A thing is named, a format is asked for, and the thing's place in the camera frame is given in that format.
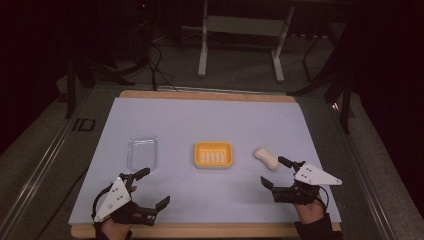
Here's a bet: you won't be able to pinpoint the light blue mat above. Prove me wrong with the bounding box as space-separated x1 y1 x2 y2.
68 96 342 225

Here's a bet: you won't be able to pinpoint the black floor cables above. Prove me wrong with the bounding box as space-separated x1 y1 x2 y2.
145 41 179 92

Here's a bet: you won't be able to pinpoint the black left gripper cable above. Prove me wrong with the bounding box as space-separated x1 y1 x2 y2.
91 184 115 221

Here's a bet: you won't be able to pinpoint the yellow soap dish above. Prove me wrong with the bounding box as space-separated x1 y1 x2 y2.
193 141 235 169

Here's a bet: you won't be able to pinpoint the dark equipment with red light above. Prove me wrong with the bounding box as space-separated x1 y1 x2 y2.
131 0 158 64

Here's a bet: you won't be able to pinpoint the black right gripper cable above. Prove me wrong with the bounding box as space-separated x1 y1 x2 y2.
318 185 331 214

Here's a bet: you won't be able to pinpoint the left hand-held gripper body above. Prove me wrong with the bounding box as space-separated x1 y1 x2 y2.
93 172 158 227

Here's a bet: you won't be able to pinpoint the person's left hand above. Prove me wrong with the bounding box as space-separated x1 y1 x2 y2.
100 218 134 240

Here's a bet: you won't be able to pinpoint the white metal stand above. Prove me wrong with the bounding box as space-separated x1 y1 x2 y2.
197 0 297 84

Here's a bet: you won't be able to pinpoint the clear plastic container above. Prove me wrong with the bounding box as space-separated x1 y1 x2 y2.
126 134 159 172

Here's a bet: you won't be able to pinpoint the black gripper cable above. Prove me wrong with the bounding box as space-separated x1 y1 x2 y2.
318 185 331 214
91 184 115 221

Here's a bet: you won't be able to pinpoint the black metal stand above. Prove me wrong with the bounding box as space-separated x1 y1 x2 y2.
287 31 356 135

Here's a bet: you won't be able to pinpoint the metal floor rail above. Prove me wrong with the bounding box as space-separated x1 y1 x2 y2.
328 99 399 240
0 87 94 240

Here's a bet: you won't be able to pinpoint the person's right hand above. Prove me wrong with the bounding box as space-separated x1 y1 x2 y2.
294 199 327 225

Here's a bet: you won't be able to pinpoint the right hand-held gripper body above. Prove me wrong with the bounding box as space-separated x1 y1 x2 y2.
272 161 344 206

